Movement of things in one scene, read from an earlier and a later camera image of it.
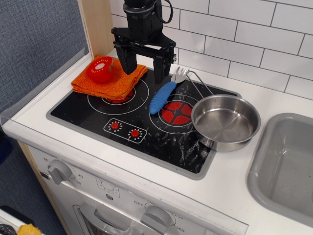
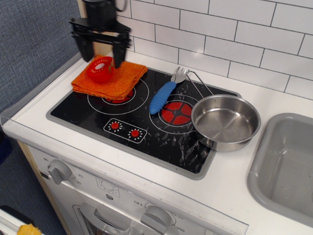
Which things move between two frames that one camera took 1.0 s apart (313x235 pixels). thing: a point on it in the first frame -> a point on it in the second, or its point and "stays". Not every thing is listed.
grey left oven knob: [59, 171] stays
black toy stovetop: [167, 138] stays
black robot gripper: [145, 30] -> [100, 25]
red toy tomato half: [101, 69] stays
